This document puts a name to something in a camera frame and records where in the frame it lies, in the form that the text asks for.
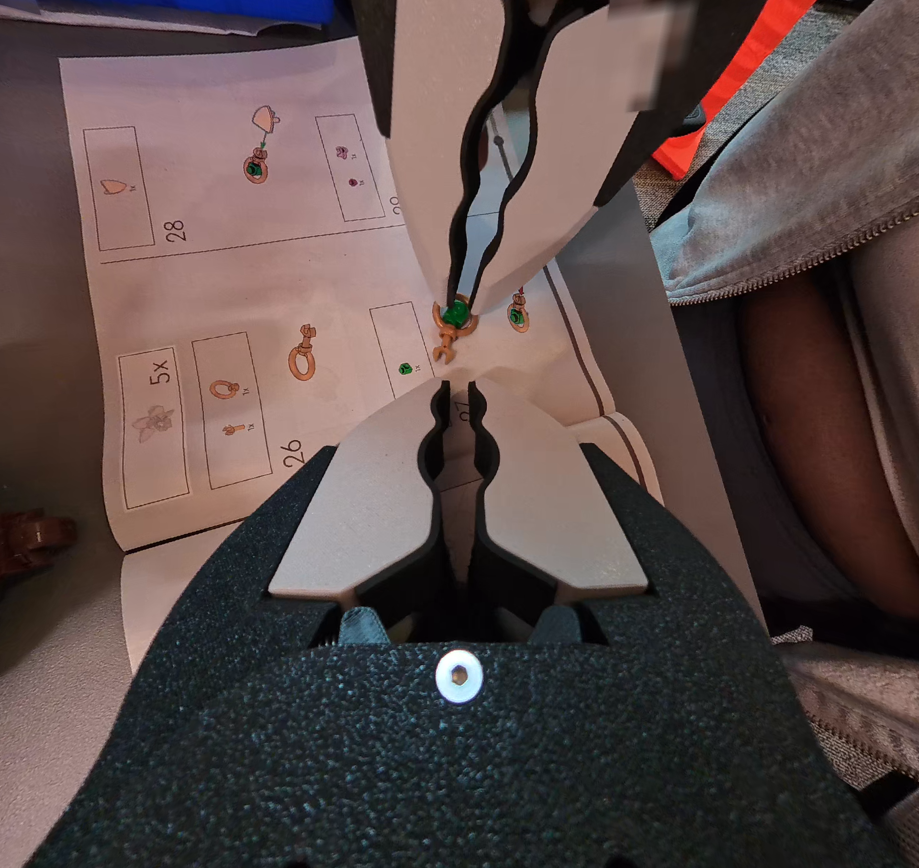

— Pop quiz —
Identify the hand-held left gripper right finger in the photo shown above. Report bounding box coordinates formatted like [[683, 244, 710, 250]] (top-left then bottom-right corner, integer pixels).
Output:
[[468, 378, 651, 609]]

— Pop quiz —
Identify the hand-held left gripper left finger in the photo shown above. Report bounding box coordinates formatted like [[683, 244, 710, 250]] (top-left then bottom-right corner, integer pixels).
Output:
[[268, 378, 452, 611]]

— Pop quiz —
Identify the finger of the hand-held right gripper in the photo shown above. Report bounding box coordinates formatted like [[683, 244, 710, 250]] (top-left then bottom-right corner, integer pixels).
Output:
[[386, 0, 514, 305], [465, 5, 647, 311]]

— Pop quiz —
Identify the tan toy ring piece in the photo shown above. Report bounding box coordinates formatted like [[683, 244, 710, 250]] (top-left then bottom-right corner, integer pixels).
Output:
[[432, 294, 477, 366]]

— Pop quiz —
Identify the grey desk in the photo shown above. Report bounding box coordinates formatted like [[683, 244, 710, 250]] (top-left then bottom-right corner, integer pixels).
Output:
[[0, 17, 765, 868]]

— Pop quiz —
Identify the person in grey hoodie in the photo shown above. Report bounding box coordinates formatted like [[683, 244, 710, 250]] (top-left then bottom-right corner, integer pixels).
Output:
[[646, 0, 919, 812]]

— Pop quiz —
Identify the toy instruction booklet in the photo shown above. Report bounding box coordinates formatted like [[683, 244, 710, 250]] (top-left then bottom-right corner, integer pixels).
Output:
[[59, 35, 665, 675]]

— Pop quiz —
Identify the person's leg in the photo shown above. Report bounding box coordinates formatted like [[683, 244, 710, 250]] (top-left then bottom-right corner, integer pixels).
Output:
[[740, 292, 919, 619]]

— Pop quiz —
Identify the brown toy piece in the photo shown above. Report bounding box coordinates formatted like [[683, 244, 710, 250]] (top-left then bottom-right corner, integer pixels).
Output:
[[0, 511, 78, 588]]

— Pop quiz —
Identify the orange strap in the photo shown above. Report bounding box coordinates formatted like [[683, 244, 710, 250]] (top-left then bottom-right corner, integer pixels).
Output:
[[652, 0, 835, 181]]

